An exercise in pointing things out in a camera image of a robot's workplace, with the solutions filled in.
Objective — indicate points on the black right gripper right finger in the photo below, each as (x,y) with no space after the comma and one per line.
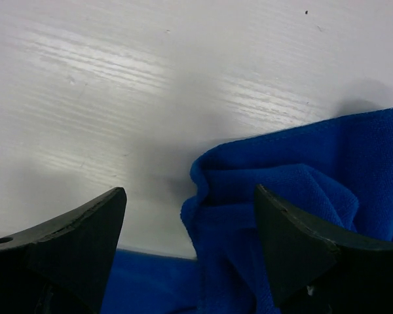
(314,266)

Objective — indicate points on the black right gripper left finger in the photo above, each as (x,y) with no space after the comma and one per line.
(63,265)

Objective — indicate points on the blue towel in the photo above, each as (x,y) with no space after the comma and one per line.
(340,170)

